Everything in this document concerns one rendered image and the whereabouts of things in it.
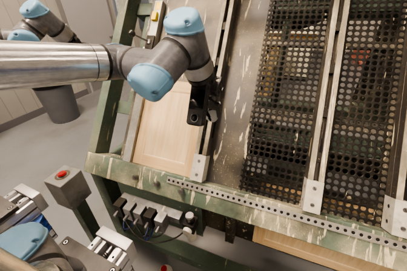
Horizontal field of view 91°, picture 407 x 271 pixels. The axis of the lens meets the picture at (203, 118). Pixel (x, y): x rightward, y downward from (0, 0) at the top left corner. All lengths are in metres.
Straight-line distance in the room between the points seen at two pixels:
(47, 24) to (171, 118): 0.63
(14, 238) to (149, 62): 0.44
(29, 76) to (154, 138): 0.81
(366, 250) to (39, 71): 1.11
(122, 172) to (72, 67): 0.87
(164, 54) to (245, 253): 1.67
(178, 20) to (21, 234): 0.53
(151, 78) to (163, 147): 0.78
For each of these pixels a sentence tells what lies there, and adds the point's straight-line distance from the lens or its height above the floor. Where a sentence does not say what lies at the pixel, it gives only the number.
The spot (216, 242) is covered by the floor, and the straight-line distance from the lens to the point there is 1.87.
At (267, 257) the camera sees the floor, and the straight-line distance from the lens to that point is 1.87.
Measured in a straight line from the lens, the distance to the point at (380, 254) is 1.09.
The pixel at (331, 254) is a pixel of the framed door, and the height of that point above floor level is 0.38.
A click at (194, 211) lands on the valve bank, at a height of 0.77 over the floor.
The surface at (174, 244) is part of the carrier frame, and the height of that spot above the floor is 0.18.
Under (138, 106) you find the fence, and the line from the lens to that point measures 1.19.
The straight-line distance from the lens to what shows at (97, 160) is 1.34.
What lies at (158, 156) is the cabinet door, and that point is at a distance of 1.13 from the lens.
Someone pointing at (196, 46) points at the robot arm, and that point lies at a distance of 0.43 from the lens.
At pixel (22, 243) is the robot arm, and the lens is 0.57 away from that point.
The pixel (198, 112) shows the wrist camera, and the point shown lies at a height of 1.41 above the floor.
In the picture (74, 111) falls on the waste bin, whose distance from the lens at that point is 3.98.
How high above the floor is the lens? 1.66
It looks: 31 degrees down
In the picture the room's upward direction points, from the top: 2 degrees counter-clockwise
